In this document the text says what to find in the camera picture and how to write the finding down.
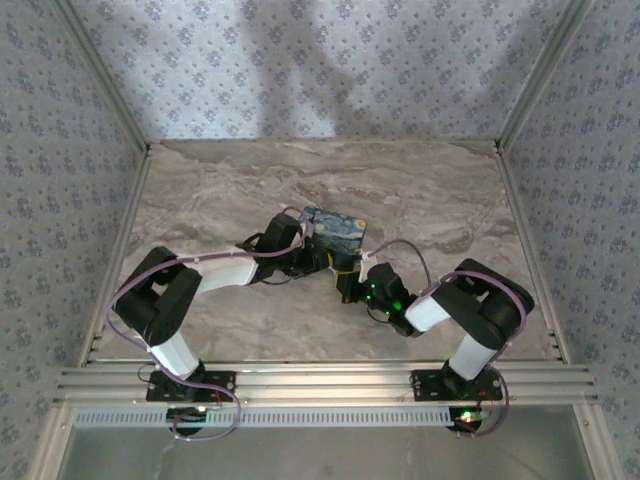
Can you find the teal starry night print box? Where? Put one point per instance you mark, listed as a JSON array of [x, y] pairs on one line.
[[340, 235]]

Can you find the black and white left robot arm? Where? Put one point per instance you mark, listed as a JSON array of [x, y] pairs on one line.
[[165, 300]]

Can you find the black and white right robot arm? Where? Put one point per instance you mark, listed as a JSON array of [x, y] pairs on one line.
[[480, 310]]

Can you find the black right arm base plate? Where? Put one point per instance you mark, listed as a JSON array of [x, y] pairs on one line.
[[430, 385]]

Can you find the aluminium front mounting rail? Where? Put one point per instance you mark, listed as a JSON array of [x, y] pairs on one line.
[[325, 382]]

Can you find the aluminium table side rail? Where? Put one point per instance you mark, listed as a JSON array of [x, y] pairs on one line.
[[117, 255], [532, 255]]

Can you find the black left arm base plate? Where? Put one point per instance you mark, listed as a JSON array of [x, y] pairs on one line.
[[215, 385]]

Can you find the aluminium frame corner post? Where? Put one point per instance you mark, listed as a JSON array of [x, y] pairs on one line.
[[107, 75], [542, 75]]

